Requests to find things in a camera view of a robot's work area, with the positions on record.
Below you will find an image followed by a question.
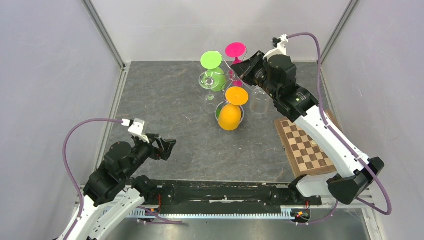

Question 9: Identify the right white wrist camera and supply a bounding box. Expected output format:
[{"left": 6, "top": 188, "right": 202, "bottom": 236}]
[{"left": 263, "top": 34, "right": 289, "bottom": 60}]

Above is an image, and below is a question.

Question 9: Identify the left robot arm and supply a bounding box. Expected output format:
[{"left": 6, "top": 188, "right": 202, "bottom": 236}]
[{"left": 59, "top": 133, "right": 177, "bottom": 240}]

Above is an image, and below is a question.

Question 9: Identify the chrome wine glass rack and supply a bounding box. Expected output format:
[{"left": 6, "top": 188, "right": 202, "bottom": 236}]
[{"left": 198, "top": 50, "right": 251, "bottom": 120}]

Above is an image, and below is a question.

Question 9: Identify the white slotted cable duct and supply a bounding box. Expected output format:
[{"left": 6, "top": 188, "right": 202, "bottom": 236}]
[{"left": 96, "top": 206, "right": 311, "bottom": 220}]

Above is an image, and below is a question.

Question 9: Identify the clear wine glass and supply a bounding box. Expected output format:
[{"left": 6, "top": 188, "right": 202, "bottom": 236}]
[{"left": 198, "top": 71, "right": 219, "bottom": 114}]

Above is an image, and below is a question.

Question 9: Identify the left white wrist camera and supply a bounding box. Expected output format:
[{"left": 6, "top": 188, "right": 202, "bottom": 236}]
[{"left": 121, "top": 118, "right": 150, "bottom": 144}]

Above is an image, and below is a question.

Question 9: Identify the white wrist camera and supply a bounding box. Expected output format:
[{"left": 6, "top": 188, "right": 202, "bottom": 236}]
[
  {"left": 121, "top": 118, "right": 150, "bottom": 144},
  {"left": 263, "top": 34, "right": 289, "bottom": 60}
]

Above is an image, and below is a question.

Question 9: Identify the wooden chessboard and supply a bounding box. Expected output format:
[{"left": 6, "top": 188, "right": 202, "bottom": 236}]
[{"left": 274, "top": 117, "right": 336, "bottom": 178}]

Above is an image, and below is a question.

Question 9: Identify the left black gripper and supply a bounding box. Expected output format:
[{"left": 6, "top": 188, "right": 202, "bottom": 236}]
[{"left": 122, "top": 132, "right": 177, "bottom": 179}]

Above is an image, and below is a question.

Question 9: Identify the green wine glass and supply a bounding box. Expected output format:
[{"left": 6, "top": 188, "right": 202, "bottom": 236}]
[{"left": 200, "top": 50, "right": 226, "bottom": 92}]

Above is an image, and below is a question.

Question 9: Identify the orange wine glass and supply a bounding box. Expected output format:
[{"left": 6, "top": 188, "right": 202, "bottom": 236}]
[{"left": 218, "top": 86, "right": 249, "bottom": 131}]

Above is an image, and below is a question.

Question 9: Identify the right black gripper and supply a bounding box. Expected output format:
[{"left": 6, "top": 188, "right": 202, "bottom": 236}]
[{"left": 232, "top": 49, "right": 282, "bottom": 100}]

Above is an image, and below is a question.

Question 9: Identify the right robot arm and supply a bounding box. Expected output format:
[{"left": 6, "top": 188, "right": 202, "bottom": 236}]
[{"left": 230, "top": 51, "right": 385, "bottom": 205}]

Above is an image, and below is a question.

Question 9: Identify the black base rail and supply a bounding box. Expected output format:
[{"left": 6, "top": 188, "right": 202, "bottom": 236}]
[{"left": 142, "top": 179, "right": 322, "bottom": 214}]

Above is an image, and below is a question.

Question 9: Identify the clear glass near front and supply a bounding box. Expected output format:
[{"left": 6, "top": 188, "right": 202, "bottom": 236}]
[{"left": 249, "top": 86, "right": 272, "bottom": 115}]

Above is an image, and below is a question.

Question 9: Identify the pink wine glass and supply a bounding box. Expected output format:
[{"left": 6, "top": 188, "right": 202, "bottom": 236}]
[{"left": 225, "top": 42, "right": 247, "bottom": 87}]

